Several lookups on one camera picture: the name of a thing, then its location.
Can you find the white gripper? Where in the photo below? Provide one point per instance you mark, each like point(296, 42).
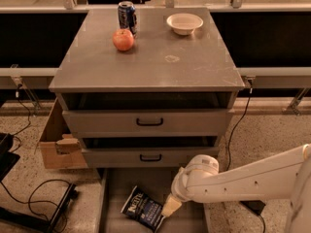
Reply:
point(180, 191)

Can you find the blue chip bag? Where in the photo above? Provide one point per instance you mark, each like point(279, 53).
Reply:
point(140, 207)

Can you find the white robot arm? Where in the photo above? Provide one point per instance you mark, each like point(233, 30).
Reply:
point(286, 175)

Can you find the grey middle drawer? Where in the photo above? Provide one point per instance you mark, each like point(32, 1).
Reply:
point(144, 157)

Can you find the grey drawer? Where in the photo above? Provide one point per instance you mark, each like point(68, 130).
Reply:
point(144, 157)
point(117, 185)
point(146, 123)

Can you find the grey bottom drawer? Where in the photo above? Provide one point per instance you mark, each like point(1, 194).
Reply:
point(117, 185)

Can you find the grey top drawer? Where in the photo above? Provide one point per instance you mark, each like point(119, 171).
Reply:
point(146, 123)

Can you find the grey drawer cabinet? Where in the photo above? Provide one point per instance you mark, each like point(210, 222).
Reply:
point(163, 71)

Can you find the black power adapter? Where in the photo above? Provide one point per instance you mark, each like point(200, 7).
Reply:
point(255, 206)

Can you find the brown cardboard box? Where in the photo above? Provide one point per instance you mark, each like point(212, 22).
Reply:
point(59, 149)

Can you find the black stand base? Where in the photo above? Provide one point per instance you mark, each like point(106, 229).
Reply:
point(36, 221)

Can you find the red apple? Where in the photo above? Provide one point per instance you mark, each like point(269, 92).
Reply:
point(123, 40)

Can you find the white bowl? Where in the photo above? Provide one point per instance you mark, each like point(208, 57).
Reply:
point(184, 24)

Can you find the blue soda can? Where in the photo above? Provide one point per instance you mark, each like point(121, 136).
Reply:
point(127, 16)

